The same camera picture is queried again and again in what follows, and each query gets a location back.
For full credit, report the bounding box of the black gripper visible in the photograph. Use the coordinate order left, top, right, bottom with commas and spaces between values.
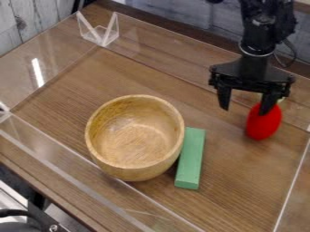
209, 57, 296, 116

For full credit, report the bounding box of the red plush fruit green stem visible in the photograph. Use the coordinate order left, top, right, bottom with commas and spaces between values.
245, 103, 282, 140

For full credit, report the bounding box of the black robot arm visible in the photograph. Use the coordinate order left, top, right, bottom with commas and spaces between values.
209, 0, 298, 115

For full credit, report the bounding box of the green rectangular block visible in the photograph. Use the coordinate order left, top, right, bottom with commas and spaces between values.
174, 127, 206, 189

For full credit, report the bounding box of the wooden bowl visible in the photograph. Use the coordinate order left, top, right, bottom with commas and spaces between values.
84, 94, 186, 181

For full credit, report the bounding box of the clear acrylic tray wall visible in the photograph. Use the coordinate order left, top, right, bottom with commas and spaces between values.
0, 6, 310, 232

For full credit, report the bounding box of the clear acrylic corner bracket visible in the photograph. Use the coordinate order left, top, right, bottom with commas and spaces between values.
76, 12, 119, 47

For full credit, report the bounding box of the black metal stand bracket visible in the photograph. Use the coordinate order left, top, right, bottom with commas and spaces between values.
27, 202, 71, 232

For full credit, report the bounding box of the black cable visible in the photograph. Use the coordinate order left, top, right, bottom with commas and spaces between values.
0, 208, 31, 219

